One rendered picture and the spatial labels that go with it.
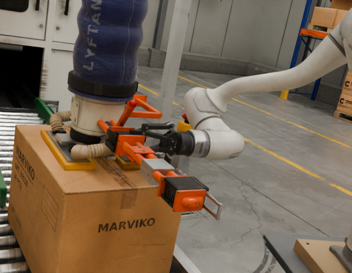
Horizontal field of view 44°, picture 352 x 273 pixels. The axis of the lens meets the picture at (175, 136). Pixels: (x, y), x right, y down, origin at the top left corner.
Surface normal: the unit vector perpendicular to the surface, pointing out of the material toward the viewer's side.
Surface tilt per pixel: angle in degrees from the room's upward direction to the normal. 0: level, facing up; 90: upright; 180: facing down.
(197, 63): 90
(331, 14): 90
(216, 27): 90
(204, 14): 90
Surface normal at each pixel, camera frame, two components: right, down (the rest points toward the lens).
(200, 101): -0.53, -0.35
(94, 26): -0.11, -0.04
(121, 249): 0.52, 0.33
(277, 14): -0.83, 0.00
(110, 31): 0.18, -0.04
